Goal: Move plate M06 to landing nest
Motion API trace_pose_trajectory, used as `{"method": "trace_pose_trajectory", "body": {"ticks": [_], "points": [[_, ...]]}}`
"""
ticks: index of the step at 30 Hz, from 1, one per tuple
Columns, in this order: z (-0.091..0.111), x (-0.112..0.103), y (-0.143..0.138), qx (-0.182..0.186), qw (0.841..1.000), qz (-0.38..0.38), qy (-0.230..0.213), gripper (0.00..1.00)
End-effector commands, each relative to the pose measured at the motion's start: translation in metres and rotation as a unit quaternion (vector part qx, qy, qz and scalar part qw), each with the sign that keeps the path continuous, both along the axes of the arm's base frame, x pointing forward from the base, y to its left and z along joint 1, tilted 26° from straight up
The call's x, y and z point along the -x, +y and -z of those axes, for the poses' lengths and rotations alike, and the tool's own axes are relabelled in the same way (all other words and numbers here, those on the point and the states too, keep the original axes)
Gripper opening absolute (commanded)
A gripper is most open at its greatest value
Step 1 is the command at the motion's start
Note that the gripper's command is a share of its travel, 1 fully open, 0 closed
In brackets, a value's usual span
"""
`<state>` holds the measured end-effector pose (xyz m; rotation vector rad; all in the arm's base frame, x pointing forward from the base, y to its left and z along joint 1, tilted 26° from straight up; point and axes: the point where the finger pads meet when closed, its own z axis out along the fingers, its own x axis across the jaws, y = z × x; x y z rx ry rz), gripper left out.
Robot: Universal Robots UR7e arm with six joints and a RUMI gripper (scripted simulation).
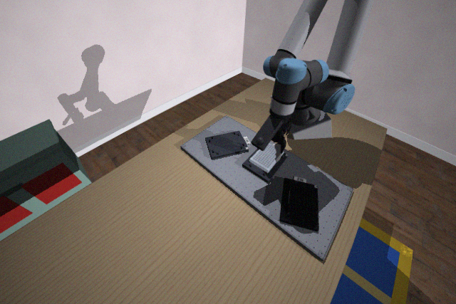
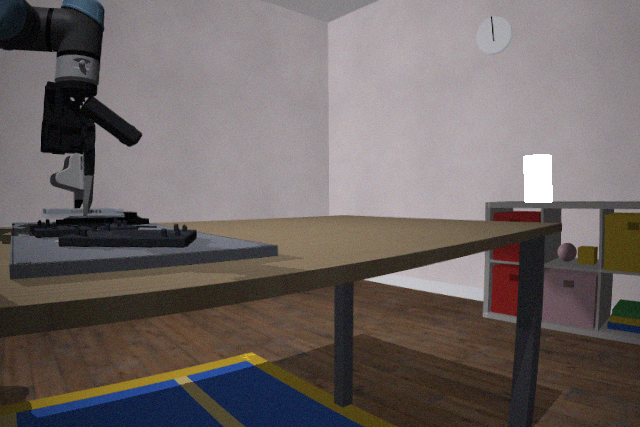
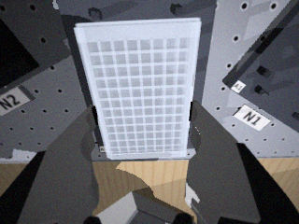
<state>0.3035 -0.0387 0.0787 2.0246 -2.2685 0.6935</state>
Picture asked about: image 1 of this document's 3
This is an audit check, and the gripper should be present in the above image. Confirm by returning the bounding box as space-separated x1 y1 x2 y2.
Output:
269 108 293 162

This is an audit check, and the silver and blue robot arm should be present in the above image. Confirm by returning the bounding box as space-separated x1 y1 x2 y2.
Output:
251 0 374 151

